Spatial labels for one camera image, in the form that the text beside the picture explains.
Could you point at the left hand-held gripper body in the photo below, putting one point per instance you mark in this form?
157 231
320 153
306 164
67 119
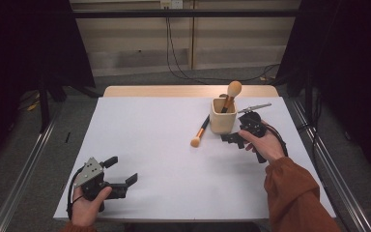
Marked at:
91 175

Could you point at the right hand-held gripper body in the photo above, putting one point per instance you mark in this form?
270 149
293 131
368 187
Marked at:
252 124

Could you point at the beige square brush holder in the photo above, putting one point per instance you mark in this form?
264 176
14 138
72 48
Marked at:
221 124

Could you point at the small makeup brush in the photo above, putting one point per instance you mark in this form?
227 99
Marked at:
200 132

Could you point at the large makeup brush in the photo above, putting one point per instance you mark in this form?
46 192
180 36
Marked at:
234 88

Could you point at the person's right hand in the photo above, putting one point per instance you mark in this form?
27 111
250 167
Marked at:
269 146

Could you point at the person's left hand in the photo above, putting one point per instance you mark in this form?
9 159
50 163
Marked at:
85 211

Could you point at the white table sheet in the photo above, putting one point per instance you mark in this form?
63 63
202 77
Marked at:
161 167

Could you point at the black metal stand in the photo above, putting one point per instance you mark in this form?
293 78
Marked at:
44 103
308 96

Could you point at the black curtain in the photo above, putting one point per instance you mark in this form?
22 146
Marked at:
19 48
351 64

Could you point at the black horizontal bar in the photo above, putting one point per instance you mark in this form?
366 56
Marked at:
180 13

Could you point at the aluminium floor rail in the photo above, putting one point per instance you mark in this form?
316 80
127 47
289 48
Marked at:
335 170
22 174

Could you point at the white wall socket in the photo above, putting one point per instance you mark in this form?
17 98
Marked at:
171 4

